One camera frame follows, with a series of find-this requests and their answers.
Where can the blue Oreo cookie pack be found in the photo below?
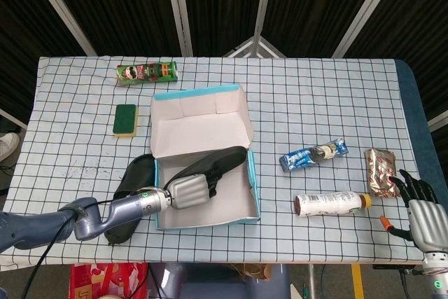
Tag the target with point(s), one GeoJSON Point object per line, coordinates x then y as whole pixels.
{"type": "Point", "coordinates": [301, 159]}

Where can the white shoe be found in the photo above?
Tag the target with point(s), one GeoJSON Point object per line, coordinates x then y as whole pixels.
{"type": "Point", "coordinates": [8, 146]}

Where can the green and yellow sponge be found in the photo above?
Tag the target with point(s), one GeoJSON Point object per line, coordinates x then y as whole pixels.
{"type": "Point", "coordinates": [125, 118]}

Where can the silver and red snack packet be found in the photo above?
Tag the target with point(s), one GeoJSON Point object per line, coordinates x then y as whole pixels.
{"type": "Point", "coordinates": [381, 173]}

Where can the checkered light blue tablecloth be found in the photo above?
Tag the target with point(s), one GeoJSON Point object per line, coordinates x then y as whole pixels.
{"type": "Point", "coordinates": [315, 103]}

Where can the green Pringles can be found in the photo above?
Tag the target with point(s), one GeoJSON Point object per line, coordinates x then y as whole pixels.
{"type": "Point", "coordinates": [147, 73]}

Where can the black folding screen white frame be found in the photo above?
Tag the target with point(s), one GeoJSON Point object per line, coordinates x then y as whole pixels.
{"type": "Point", "coordinates": [122, 5]}

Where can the white and teal shoebox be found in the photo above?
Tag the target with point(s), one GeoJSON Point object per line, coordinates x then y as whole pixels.
{"type": "Point", "coordinates": [196, 131]}

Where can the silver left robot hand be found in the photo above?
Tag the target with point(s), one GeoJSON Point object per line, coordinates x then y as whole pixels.
{"type": "Point", "coordinates": [189, 192]}

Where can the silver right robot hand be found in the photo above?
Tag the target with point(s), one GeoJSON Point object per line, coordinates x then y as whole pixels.
{"type": "Point", "coordinates": [428, 223]}

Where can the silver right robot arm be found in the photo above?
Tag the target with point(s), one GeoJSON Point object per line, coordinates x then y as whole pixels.
{"type": "Point", "coordinates": [437, 278]}

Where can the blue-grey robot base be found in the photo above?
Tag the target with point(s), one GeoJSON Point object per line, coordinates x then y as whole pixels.
{"type": "Point", "coordinates": [210, 285]}

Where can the brown paper bag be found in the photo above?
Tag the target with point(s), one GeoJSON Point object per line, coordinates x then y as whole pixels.
{"type": "Point", "coordinates": [255, 271]}

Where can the red patterned bag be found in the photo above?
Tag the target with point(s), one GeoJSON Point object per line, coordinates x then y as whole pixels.
{"type": "Point", "coordinates": [105, 281]}

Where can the black rubber slipper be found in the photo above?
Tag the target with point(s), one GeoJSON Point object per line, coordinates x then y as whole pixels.
{"type": "Point", "coordinates": [224, 159]}
{"type": "Point", "coordinates": [136, 176]}

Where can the white-label brown drink bottle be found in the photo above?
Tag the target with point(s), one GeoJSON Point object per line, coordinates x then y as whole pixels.
{"type": "Point", "coordinates": [325, 203]}

